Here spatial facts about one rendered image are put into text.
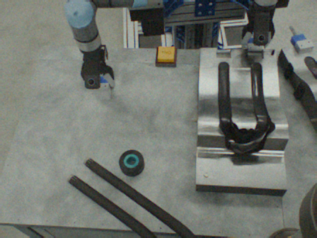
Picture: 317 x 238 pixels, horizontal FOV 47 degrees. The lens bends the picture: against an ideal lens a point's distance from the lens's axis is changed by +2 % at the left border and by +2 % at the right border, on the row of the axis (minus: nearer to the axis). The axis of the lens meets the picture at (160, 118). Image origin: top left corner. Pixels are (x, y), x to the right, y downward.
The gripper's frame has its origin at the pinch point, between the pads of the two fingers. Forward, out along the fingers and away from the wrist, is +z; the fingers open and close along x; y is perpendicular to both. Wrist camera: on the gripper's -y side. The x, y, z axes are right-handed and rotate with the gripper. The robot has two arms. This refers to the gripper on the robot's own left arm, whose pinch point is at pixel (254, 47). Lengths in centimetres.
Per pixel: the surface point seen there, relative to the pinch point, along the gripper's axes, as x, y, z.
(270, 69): -3.7, -13.3, -4.2
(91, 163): 54, -48, 1
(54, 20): 121, 98, 85
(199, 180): 20, -53, -1
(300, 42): -14.9, -1.2, -3.6
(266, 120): 0.0, -35.0, -7.1
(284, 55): -10.1, -4.3, -0.4
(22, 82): 132, 43, 85
